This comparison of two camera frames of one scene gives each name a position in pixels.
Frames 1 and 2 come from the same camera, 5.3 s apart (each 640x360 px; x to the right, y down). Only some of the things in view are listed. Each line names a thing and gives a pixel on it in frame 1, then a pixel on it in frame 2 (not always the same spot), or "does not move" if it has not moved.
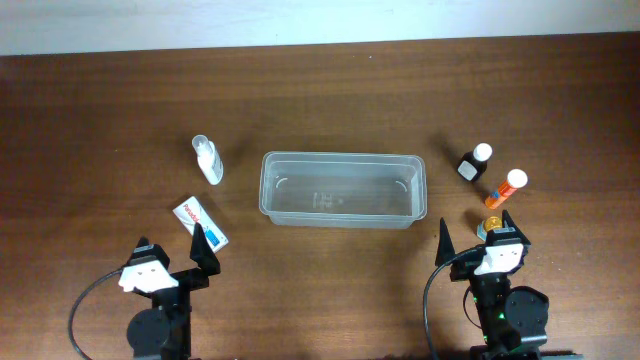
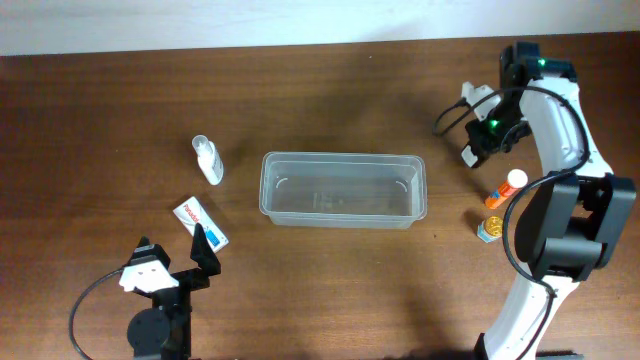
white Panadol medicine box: [191, 211] does not move
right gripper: [463, 270] -> [481, 141]
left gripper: [185, 278] does not move
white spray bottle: [208, 158] does not move
